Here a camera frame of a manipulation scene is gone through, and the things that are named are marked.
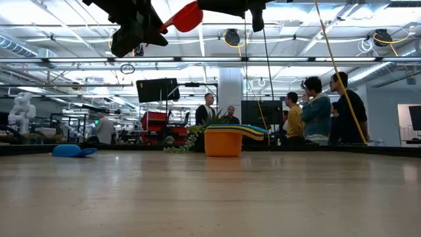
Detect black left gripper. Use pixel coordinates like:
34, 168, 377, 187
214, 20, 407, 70
82, 0, 168, 59

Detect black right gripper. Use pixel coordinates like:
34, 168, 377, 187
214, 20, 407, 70
197, 0, 268, 33

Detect red measuring cup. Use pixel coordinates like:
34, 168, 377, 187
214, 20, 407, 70
159, 0, 204, 34

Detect teal measuring cup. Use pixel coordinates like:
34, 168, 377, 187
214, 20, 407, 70
207, 124, 269, 132

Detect yellow measuring cup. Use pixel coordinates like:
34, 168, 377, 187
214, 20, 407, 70
205, 126, 267, 134

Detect orange measuring cup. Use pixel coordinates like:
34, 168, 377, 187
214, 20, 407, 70
203, 129, 268, 157

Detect green measuring cup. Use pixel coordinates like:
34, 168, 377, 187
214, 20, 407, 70
205, 128, 268, 140

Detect small blue measuring cup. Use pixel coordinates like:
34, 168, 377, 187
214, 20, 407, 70
52, 144, 98, 158

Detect long LED light bar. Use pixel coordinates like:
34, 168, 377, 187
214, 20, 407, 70
0, 57, 421, 63

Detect black monitor on stand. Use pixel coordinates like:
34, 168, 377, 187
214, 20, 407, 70
136, 78, 181, 104

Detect red tool cart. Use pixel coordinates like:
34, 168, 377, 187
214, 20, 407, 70
140, 111, 190, 145

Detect person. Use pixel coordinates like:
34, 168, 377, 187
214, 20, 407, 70
224, 105, 241, 125
300, 76, 332, 146
195, 92, 217, 126
284, 92, 306, 146
94, 111, 115, 145
330, 101, 340, 145
330, 71, 370, 145

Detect black display panel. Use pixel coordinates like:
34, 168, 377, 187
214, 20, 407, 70
241, 100, 284, 128

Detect potted succulent plant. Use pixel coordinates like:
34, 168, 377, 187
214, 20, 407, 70
163, 110, 231, 154

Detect thin black hanging cable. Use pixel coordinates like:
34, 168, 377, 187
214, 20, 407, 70
261, 28, 276, 101

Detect black gantry frame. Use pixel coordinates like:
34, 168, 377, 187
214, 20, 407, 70
165, 82, 219, 132

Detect thick yellow hanging cable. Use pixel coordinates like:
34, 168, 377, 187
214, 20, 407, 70
314, 0, 368, 145

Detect black wall screen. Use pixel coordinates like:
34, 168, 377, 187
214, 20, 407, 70
409, 105, 421, 132

